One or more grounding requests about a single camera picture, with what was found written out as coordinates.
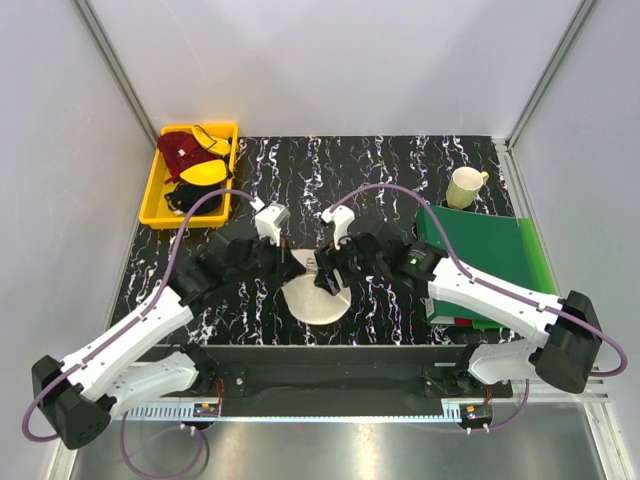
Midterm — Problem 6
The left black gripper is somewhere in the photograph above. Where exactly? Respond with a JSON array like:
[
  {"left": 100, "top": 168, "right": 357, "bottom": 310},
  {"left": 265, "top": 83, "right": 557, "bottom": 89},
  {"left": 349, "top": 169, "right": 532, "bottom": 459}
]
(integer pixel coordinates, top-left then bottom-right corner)
[{"left": 227, "top": 230, "right": 306, "bottom": 286}]

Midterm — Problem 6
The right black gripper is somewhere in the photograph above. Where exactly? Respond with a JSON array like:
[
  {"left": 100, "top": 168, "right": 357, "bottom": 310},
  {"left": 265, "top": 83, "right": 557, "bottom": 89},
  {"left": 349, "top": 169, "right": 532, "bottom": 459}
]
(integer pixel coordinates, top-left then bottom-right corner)
[{"left": 314, "top": 235, "right": 387, "bottom": 296}]

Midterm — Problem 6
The white mesh laundry bag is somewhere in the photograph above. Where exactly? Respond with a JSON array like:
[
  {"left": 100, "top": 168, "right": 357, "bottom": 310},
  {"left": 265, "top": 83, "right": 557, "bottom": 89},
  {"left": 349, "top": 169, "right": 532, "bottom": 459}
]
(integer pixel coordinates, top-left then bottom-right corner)
[{"left": 281, "top": 249, "right": 352, "bottom": 326}]

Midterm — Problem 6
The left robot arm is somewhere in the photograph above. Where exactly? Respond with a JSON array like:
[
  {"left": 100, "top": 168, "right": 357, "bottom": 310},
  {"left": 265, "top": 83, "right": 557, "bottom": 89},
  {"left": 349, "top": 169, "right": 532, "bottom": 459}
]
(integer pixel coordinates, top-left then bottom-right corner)
[{"left": 31, "top": 237, "right": 306, "bottom": 450}]

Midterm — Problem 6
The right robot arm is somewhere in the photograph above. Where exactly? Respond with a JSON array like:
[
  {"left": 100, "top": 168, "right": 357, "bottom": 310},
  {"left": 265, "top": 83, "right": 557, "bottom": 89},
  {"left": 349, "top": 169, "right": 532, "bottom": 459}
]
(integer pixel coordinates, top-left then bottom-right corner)
[{"left": 314, "top": 233, "right": 602, "bottom": 397}]

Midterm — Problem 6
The bright yellow bra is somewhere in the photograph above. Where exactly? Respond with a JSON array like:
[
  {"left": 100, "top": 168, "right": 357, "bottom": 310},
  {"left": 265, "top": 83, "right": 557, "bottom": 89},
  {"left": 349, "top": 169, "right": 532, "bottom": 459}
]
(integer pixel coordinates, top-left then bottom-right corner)
[{"left": 180, "top": 125, "right": 232, "bottom": 186}]

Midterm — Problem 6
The black bra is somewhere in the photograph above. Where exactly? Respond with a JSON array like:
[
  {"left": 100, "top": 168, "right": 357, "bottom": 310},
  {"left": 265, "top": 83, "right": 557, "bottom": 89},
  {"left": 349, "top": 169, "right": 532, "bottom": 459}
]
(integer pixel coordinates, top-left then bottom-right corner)
[{"left": 164, "top": 182, "right": 223, "bottom": 215}]

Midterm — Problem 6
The dark red bra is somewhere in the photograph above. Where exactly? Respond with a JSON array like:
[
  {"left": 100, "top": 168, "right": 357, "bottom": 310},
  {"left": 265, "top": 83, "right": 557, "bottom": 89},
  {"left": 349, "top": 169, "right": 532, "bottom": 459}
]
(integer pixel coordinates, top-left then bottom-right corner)
[{"left": 157, "top": 131, "right": 212, "bottom": 184}]

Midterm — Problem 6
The yellow plastic bin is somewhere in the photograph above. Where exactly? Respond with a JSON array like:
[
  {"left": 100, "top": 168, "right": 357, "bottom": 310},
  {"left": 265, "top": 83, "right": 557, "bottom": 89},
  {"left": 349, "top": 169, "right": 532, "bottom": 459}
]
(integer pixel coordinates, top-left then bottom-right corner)
[{"left": 139, "top": 123, "right": 239, "bottom": 229}]

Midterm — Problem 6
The pale green mug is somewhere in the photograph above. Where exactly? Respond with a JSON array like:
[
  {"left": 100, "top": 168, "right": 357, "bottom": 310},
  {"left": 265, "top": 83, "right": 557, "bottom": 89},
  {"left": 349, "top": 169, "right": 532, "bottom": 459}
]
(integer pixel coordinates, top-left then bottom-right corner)
[{"left": 446, "top": 166, "right": 489, "bottom": 210}]

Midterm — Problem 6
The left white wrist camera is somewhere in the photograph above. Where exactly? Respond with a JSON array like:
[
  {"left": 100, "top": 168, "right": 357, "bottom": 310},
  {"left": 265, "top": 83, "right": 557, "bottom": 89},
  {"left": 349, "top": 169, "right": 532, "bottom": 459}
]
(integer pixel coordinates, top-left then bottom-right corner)
[{"left": 250, "top": 197, "right": 290, "bottom": 247}]

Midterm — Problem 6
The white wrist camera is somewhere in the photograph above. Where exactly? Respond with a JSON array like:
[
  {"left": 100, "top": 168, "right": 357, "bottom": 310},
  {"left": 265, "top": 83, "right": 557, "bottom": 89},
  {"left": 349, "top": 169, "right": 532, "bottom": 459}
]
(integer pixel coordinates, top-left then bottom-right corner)
[
  {"left": 250, "top": 197, "right": 290, "bottom": 247},
  {"left": 321, "top": 206, "right": 355, "bottom": 250}
]

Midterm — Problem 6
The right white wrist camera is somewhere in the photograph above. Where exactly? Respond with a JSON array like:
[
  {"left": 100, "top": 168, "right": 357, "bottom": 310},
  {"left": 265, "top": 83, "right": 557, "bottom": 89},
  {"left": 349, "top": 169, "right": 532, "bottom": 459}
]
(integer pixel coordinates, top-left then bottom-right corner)
[{"left": 321, "top": 206, "right": 355, "bottom": 250}]

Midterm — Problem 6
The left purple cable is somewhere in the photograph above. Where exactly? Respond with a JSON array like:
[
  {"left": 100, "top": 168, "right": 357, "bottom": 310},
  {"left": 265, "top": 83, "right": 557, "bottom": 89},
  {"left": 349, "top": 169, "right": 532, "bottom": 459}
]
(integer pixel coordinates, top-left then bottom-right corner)
[{"left": 20, "top": 188, "right": 261, "bottom": 476}]

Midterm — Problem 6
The green ring binder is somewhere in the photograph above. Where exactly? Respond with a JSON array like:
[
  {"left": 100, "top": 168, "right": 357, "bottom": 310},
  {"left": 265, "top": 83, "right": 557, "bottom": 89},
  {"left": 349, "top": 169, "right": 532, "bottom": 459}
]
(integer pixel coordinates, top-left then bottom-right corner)
[{"left": 415, "top": 206, "right": 557, "bottom": 330}]

